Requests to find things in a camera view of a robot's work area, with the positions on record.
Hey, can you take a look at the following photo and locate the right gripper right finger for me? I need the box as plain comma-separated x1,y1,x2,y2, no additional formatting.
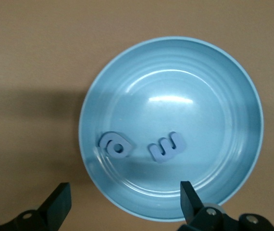
180,180,274,231

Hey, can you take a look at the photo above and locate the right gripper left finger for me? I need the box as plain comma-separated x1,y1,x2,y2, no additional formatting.
0,182,72,231

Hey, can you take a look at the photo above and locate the blue foam small a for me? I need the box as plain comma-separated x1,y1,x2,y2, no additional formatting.
99,131,134,158

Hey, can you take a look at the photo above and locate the blue foam small m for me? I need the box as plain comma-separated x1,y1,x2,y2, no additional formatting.
148,131,186,163

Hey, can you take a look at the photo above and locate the blue plate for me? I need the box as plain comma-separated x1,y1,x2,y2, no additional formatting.
78,36,264,221

